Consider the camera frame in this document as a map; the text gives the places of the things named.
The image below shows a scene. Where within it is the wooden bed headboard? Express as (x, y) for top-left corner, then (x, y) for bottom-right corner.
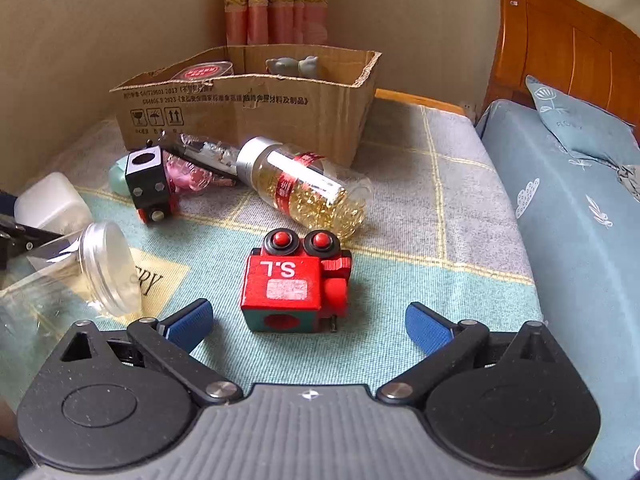
(483, 0), (639, 127)

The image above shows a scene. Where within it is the white wall socket plug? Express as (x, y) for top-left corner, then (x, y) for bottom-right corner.
(460, 103), (477, 122)

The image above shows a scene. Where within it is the wooden bench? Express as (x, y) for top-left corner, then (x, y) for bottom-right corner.
(374, 88), (465, 116)

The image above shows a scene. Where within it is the clear plastic jar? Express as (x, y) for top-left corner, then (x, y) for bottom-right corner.
(1, 221), (142, 396)

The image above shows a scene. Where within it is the bottle of yellow capsules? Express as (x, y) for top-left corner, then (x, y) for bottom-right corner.
(236, 136), (372, 240)

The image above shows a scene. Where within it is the blue floral bed sheet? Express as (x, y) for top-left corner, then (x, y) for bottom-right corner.
(476, 100), (639, 479)

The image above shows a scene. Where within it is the clear case with red label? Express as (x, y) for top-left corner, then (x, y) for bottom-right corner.
(171, 61), (234, 81)

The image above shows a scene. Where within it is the blue pillow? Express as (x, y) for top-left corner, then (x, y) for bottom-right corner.
(525, 76), (639, 167)

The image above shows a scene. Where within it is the pink round trinket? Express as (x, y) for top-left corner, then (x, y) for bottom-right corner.
(164, 153), (213, 193)

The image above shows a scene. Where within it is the brown cardboard box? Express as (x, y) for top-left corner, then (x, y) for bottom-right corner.
(111, 44), (381, 166)

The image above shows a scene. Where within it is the crumpled grey white cloth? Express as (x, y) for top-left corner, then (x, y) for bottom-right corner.
(617, 165), (640, 202)

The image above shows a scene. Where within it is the clear packet with dark item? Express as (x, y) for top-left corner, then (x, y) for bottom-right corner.
(157, 130), (240, 183)

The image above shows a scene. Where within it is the white translucent plastic box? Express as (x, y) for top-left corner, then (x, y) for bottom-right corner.
(14, 171), (93, 235)

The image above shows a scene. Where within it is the grey toy figure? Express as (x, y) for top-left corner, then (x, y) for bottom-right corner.
(266, 55), (319, 79)

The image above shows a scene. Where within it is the pink gold curtain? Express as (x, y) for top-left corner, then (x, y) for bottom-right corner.
(224, 0), (329, 46)

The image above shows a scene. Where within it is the black toy train car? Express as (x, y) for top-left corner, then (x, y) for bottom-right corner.
(125, 142), (178, 224)

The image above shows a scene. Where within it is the checkered green grey blanket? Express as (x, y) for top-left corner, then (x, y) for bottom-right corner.
(0, 95), (546, 411)

